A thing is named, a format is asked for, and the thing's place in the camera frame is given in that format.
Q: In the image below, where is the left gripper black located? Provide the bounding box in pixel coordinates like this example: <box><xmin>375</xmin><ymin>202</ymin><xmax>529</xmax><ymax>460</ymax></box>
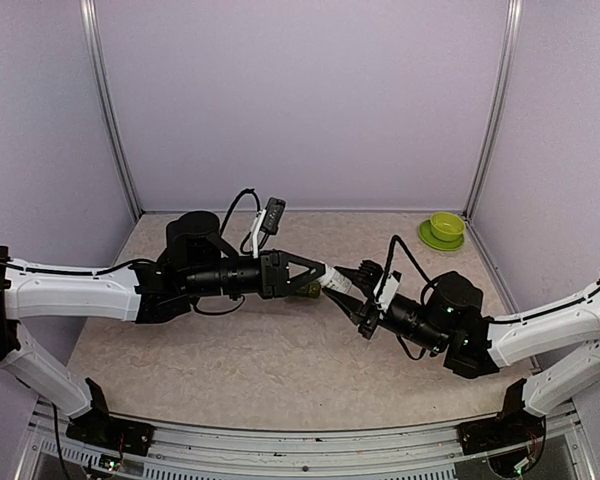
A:
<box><xmin>185</xmin><ymin>251</ymin><xmax>327</xmax><ymax>302</ymax></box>

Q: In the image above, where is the green weekly pill organizer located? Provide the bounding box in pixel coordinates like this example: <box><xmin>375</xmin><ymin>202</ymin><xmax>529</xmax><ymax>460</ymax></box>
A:
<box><xmin>300</xmin><ymin>282</ymin><xmax>321</xmax><ymax>299</ymax></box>

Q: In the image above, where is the white pill bottle front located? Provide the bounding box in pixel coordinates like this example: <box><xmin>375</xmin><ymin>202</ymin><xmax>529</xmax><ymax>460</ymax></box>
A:
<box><xmin>318</xmin><ymin>265</ymin><xmax>352</xmax><ymax>294</ymax></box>

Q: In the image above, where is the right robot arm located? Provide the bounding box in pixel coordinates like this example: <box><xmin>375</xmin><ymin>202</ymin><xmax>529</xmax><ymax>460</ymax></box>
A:
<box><xmin>320</xmin><ymin>261</ymin><xmax>600</xmax><ymax>444</ymax></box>

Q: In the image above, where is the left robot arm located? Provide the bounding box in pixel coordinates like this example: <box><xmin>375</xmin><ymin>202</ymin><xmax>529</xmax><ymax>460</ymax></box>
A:
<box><xmin>0</xmin><ymin>211</ymin><xmax>327</xmax><ymax>445</ymax></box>

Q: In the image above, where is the green saucer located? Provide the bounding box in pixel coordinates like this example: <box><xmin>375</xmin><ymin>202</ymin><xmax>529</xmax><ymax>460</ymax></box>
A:
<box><xmin>418</xmin><ymin>220</ymin><xmax>465</xmax><ymax>252</ymax></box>

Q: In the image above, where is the green bowl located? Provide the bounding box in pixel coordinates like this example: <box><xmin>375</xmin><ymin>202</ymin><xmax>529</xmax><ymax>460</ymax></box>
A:
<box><xmin>429</xmin><ymin>212</ymin><xmax>465</xmax><ymax>242</ymax></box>

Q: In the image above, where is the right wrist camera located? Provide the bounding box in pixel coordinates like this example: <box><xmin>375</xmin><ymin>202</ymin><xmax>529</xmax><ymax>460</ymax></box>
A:
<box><xmin>359</xmin><ymin>260</ymin><xmax>402</xmax><ymax>311</ymax></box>

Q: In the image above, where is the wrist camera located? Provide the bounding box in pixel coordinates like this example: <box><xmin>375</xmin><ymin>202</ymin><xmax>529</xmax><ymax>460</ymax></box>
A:
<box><xmin>359</xmin><ymin>260</ymin><xmax>402</xmax><ymax>311</ymax></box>
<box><xmin>249</xmin><ymin>197</ymin><xmax>286</xmax><ymax>258</ymax></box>

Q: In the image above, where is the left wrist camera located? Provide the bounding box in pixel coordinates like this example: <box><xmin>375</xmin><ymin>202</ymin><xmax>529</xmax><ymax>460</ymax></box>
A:
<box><xmin>249</xmin><ymin>197</ymin><xmax>286</xmax><ymax>258</ymax></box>

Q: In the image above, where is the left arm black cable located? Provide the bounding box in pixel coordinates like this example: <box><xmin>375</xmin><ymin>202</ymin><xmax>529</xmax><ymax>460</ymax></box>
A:
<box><xmin>218</xmin><ymin>187</ymin><xmax>262</xmax><ymax>251</ymax></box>

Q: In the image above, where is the front aluminium rail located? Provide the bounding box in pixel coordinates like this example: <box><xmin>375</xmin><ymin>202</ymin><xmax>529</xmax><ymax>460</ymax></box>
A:
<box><xmin>11</xmin><ymin>400</ymin><xmax>599</xmax><ymax>479</ymax></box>

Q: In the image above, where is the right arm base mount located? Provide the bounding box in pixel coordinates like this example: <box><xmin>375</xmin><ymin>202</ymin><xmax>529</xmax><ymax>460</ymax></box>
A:
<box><xmin>456</xmin><ymin>416</ymin><xmax>546</xmax><ymax>456</ymax></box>

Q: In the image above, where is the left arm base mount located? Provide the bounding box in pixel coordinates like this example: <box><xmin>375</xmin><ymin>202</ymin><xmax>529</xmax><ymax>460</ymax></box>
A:
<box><xmin>66</xmin><ymin>417</ymin><xmax>155</xmax><ymax>457</ymax></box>

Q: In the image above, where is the right aluminium frame post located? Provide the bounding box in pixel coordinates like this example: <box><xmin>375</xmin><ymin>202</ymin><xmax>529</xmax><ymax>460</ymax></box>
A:
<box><xmin>463</xmin><ymin>0</ymin><xmax>524</xmax><ymax>223</ymax></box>

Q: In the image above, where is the aluminium frame post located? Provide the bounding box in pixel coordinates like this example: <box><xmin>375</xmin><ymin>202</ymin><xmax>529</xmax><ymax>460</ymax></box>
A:
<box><xmin>80</xmin><ymin>0</ymin><xmax>143</xmax><ymax>222</ymax></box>
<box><xmin>463</xmin><ymin>0</ymin><xmax>524</xmax><ymax>223</ymax></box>

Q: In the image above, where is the left aluminium frame post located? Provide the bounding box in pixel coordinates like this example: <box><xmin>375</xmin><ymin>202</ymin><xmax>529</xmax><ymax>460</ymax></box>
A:
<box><xmin>80</xmin><ymin>0</ymin><xmax>143</xmax><ymax>222</ymax></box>

